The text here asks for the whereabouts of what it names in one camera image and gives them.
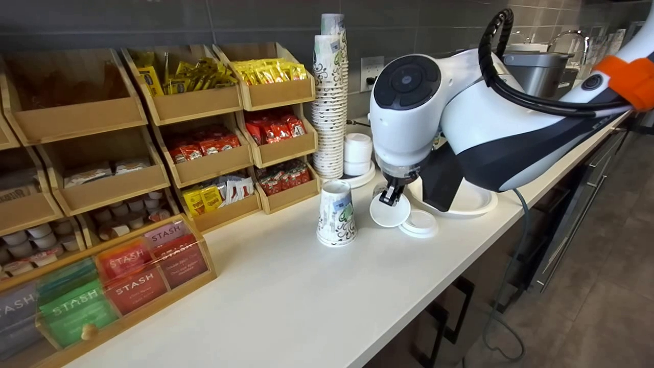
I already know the tall paper cup stack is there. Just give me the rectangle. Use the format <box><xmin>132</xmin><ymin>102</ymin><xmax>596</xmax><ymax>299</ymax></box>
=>
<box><xmin>310</xmin><ymin>12</ymin><xmax>351</xmax><ymax>182</ymax></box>

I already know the red Stash tea box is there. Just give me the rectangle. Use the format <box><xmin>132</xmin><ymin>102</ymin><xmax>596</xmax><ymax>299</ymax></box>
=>
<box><xmin>142</xmin><ymin>221</ymin><xmax>197</xmax><ymax>258</ymax></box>
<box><xmin>97</xmin><ymin>241</ymin><xmax>155</xmax><ymax>281</ymax></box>
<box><xmin>104</xmin><ymin>266</ymin><xmax>169</xmax><ymax>315</ymax></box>
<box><xmin>155</xmin><ymin>244</ymin><xmax>211</xmax><ymax>288</ymax></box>

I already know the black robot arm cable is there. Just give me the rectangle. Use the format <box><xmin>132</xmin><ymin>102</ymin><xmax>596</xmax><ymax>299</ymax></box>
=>
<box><xmin>476</xmin><ymin>5</ymin><xmax>632</xmax><ymax>119</ymax></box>

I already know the green Stash tea box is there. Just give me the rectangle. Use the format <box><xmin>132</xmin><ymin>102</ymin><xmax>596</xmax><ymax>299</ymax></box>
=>
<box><xmin>36</xmin><ymin>283</ymin><xmax>120</xmax><ymax>350</ymax></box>
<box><xmin>36</xmin><ymin>261</ymin><xmax>102</xmax><ymax>303</ymax></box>

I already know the yellow tea packet pile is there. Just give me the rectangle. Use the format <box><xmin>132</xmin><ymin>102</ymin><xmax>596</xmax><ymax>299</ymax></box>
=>
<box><xmin>181</xmin><ymin>183</ymin><xmax>225</xmax><ymax>216</ymax></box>

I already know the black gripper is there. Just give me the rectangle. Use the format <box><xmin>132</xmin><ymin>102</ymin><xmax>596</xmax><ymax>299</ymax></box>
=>
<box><xmin>378</xmin><ymin>161</ymin><xmax>414</xmax><ymax>207</ymax></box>

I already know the grey metal cabinet front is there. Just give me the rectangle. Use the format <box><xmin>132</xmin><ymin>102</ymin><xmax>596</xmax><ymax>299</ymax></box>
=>
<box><xmin>528</xmin><ymin>128</ymin><xmax>632</xmax><ymax>294</ymax></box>

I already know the black steel coffee machine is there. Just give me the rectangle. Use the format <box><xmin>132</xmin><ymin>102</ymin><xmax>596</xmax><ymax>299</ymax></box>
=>
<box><xmin>499</xmin><ymin>42</ymin><xmax>579</xmax><ymax>100</ymax></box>

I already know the white lid stack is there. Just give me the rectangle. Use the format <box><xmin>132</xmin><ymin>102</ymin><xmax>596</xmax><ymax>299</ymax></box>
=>
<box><xmin>341</xmin><ymin>130</ymin><xmax>376</xmax><ymax>189</ymax></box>

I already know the red packet pile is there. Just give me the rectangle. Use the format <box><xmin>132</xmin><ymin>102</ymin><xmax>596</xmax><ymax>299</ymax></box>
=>
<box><xmin>259</xmin><ymin>161</ymin><xmax>312</xmax><ymax>197</ymax></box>
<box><xmin>169</xmin><ymin>130</ymin><xmax>240</xmax><ymax>164</ymax></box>
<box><xmin>245</xmin><ymin>113</ymin><xmax>306</xmax><ymax>145</ymax></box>

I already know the white plastic cup lid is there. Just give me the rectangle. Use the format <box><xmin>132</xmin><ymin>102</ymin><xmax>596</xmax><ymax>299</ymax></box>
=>
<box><xmin>395</xmin><ymin>209</ymin><xmax>438</xmax><ymax>241</ymax></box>

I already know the white paper plate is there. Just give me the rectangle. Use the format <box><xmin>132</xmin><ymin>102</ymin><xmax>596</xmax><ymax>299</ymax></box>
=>
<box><xmin>407</xmin><ymin>172</ymin><xmax>499</xmax><ymax>221</ymax></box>

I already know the creamer cup pile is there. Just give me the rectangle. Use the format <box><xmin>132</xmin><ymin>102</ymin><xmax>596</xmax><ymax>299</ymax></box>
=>
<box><xmin>89</xmin><ymin>192</ymin><xmax>171</xmax><ymax>241</ymax></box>
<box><xmin>0</xmin><ymin>223</ymin><xmax>79</xmax><ymax>278</ymax></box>

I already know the wooden tiered bin organizer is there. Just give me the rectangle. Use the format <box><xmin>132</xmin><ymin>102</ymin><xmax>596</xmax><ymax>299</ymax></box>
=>
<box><xmin>120</xmin><ymin>44</ymin><xmax>263</xmax><ymax>233</ymax></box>
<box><xmin>0</xmin><ymin>114</ymin><xmax>88</xmax><ymax>281</ymax></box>
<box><xmin>0</xmin><ymin>46</ymin><xmax>181</xmax><ymax>249</ymax></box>
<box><xmin>213</xmin><ymin>40</ymin><xmax>323</xmax><ymax>215</ymax></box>

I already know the yellow green packet pile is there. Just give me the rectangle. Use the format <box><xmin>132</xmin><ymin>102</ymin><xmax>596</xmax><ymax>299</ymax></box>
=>
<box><xmin>138</xmin><ymin>58</ymin><xmax>238</xmax><ymax>95</ymax></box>

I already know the wooden tea box tray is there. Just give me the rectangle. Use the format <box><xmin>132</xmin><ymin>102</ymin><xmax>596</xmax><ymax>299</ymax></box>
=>
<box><xmin>0</xmin><ymin>215</ymin><xmax>219</xmax><ymax>368</ymax></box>

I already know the white blue packet pile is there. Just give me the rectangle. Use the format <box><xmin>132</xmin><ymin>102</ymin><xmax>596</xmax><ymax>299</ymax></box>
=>
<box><xmin>221</xmin><ymin>173</ymin><xmax>254</xmax><ymax>205</ymax></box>

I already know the black metal stool frame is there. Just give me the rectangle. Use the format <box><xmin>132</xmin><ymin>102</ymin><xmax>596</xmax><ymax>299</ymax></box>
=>
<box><xmin>407</xmin><ymin>274</ymin><xmax>476</xmax><ymax>368</ymax></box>

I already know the grey cable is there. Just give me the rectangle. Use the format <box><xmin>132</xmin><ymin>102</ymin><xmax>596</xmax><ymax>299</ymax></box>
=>
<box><xmin>508</xmin><ymin>188</ymin><xmax>530</xmax><ymax>309</ymax></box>

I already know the grey Stash tea box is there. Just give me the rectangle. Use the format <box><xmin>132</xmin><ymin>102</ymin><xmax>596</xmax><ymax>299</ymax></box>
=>
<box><xmin>0</xmin><ymin>283</ymin><xmax>44</xmax><ymax>360</ymax></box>

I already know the bright yellow packet pile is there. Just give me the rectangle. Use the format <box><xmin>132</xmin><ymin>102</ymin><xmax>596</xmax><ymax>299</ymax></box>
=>
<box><xmin>233</xmin><ymin>60</ymin><xmax>309</xmax><ymax>86</ymax></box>

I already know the white wall outlet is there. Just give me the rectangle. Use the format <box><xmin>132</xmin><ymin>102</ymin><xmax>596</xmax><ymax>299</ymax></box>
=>
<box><xmin>357</xmin><ymin>56</ymin><xmax>378</xmax><ymax>89</ymax></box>

